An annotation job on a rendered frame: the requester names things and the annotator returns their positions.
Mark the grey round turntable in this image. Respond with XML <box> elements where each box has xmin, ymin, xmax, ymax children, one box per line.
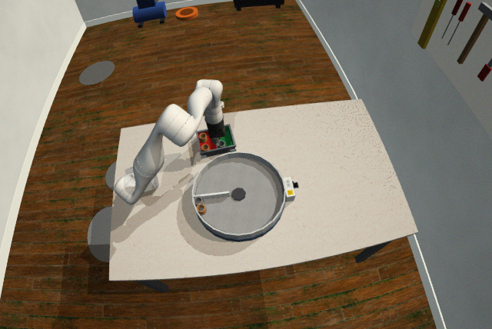
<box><xmin>192</xmin><ymin>151</ymin><xmax>298</xmax><ymax>242</ymax></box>

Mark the grey crate with red and green compartments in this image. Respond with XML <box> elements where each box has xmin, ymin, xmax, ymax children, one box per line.
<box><xmin>196</xmin><ymin>124</ymin><xmax>236</xmax><ymax>159</ymax></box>

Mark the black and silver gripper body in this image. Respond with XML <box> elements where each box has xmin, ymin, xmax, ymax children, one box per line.
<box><xmin>204</xmin><ymin>110</ymin><xmax>226</xmax><ymax>138</ymax></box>

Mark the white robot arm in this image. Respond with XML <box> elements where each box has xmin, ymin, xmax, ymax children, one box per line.
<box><xmin>114</xmin><ymin>79</ymin><xmax>223</xmax><ymax>204</ymax></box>

